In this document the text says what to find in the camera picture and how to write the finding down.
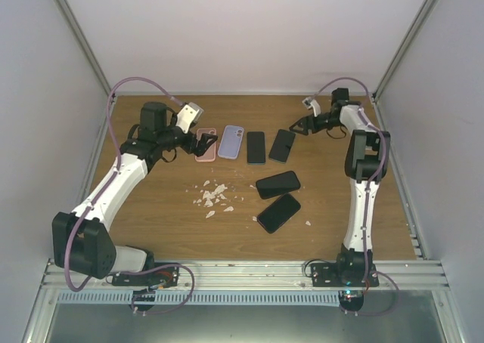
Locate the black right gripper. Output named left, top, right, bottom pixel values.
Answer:
left=295, top=112, right=343, bottom=136

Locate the pink phone case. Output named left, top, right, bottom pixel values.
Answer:
left=194, top=127, right=219, bottom=163

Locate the lavender phone case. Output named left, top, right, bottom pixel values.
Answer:
left=218, top=125, right=244, bottom=160

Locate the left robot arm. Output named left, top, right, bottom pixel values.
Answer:
left=52, top=102, right=217, bottom=286

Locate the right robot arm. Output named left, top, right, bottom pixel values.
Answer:
left=290, top=88, right=390, bottom=286

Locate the black phone upper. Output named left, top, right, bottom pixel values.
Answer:
left=256, top=171, right=301, bottom=199

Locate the black phone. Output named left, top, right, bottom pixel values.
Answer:
left=256, top=171, right=301, bottom=199
left=256, top=193, right=301, bottom=234

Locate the black phone lower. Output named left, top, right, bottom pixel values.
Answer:
left=256, top=193, right=301, bottom=234

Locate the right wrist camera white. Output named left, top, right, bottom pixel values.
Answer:
left=302, top=97, right=321, bottom=117

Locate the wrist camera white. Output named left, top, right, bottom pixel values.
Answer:
left=302, top=97, right=321, bottom=117
left=176, top=103, right=204, bottom=134

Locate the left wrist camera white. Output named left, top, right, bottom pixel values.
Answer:
left=176, top=103, right=204, bottom=134

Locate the aluminium rail frame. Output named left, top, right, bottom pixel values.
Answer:
left=22, top=259, right=468, bottom=342

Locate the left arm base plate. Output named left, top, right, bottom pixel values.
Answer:
left=105, top=262, right=180, bottom=314

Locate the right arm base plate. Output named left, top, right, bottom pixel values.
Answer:
left=302, top=259, right=380, bottom=316

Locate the grey slotted cable duct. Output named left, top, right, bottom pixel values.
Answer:
left=57, top=289, right=340, bottom=307

